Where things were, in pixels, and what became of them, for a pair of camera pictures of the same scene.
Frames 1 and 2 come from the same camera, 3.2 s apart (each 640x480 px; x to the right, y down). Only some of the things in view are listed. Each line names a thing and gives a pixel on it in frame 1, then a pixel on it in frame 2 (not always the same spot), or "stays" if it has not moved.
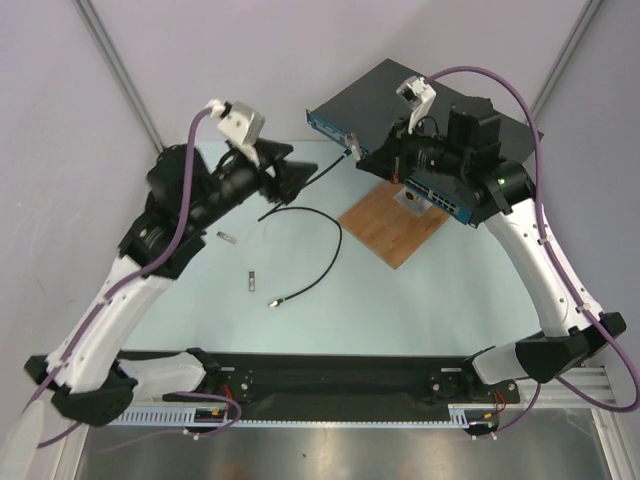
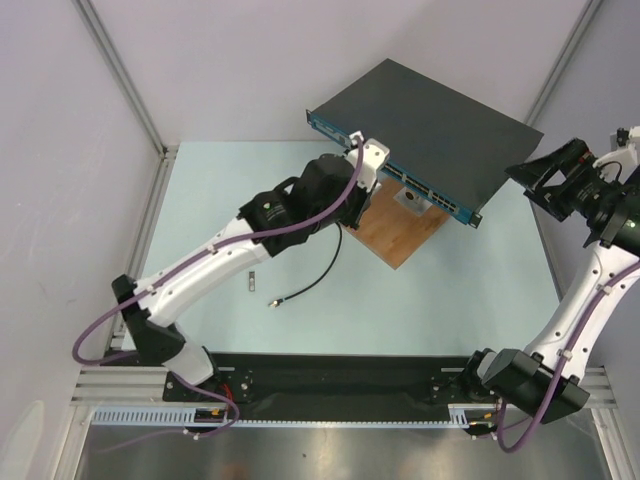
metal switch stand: (415, 202) stays
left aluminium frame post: (87, 11) stays
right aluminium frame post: (587, 14) stays
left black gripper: (289, 175) → (362, 202)
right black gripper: (395, 156) → (565, 179)
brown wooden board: (390, 230) stays
